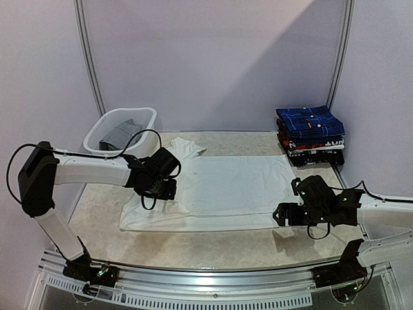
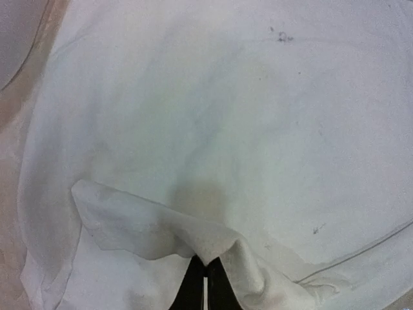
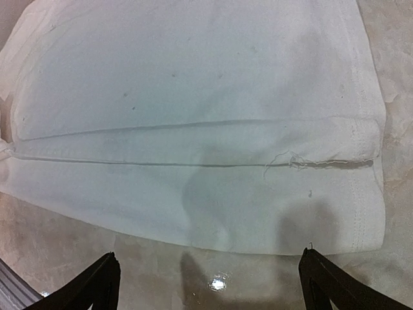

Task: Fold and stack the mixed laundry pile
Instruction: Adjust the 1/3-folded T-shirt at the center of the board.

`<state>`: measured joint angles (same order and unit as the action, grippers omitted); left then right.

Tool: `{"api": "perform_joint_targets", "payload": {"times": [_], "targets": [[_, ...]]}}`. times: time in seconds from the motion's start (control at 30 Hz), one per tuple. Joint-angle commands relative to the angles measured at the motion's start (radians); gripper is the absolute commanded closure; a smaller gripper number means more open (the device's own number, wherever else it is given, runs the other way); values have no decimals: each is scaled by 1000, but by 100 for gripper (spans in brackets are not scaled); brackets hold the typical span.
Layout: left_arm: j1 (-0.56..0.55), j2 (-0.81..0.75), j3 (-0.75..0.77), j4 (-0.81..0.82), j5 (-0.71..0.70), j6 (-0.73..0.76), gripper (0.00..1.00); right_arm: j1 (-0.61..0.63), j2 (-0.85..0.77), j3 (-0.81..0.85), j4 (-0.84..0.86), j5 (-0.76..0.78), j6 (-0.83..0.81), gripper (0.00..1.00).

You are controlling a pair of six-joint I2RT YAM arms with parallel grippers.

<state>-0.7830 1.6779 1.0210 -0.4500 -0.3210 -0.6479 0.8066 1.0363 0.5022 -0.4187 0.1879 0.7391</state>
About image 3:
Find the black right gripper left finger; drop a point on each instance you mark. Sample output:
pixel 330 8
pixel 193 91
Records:
pixel 97 287

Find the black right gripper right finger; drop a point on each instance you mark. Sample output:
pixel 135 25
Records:
pixel 325 285

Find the white cloth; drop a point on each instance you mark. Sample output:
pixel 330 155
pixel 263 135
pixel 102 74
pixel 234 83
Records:
pixel 251 127

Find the aluminium front rail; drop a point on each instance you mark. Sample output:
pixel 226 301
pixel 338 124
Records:
pixel 15 292

